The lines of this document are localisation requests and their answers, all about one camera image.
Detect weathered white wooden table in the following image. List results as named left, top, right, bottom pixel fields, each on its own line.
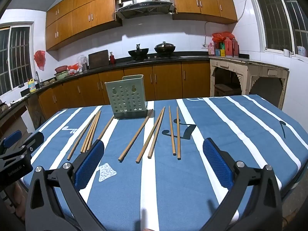
left=208, top=55, right=290, bottom=110

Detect barred window with small panes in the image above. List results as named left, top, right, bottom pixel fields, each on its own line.
left=0, top=23, right=33, bottom=97

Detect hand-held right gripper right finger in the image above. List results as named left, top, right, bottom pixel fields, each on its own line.
left=200, top=138, right=282, bottom=231

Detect tan wooden chopstick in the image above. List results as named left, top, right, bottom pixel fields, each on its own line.
left=176, top=106, right=181, bottom=160

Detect white wall cable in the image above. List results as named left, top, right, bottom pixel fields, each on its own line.
left=202, top=0, right=250, bottom=49

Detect blue white striped tablecloth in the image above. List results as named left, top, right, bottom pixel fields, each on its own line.
left=20, top=94, right=308, bottom=231

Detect brown wooden wall cabinets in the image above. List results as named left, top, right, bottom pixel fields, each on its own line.
left=45, top=0, right=238, bottom=52

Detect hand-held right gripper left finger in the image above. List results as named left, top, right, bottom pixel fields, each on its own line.
left=25, top=139, right=107, bottom=231

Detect brown wooden base cabinets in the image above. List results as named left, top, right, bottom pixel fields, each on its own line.
left=25, top=61, right=211, bottom=131

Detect black wok with lid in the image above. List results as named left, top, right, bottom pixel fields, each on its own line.
left=154, top=41, right=176, bottom=54

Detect person's left hand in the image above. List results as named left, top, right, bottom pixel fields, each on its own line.
left=5, top=182, right=26, bottom=222

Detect row of wooden chopsticks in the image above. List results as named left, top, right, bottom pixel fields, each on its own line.
left=67, top=106, right=177, bottom=163

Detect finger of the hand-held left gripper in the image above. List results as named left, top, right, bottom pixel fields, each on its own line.
left=21, top=131, right=45, bottom=154
left=0, top=130, right=23, bottom=153

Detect black kitchen countertop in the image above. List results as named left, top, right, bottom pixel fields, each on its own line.
left=0, top=54, right=250, bottom=126

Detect steel range hood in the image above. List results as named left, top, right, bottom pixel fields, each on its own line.
left=114, top=0, right=174, bottom=19

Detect large barred window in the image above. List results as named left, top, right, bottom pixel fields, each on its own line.
left=249, top=0, right=308, bottom=54

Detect yellow detergent bottle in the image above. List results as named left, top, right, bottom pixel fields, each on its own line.
left=27, top=78, right=37, bottom=93

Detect black open wok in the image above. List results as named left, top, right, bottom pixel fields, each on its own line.
left=127, top=44, right=150, bottom=60

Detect metal kitchen faucet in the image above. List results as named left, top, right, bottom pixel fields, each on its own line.
left=35, top=71, right=44, bottom=88

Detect red white plastic bag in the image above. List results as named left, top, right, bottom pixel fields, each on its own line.
left=67, top=63, right=83, bottom=75

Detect black gas stove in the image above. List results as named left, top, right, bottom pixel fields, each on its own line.
left=126, top=55, right=180, bottom=62

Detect clear plastic bag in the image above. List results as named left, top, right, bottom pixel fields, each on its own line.
left=77, top=55, right=88, bottom=71

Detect wooden stool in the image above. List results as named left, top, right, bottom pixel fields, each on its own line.
left=214, top=83, right=241, bottom=97

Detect green perforated plastic chopstick holder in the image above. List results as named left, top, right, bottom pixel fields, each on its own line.
left=104, top=74, right=149, bottom=120

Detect red bottles on counter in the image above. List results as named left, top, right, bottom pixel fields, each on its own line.
left=224, top=37, right=240, bottom=57

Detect dark wooden cutting board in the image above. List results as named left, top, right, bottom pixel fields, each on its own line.
left=88, top=49, right=110, bottom=70

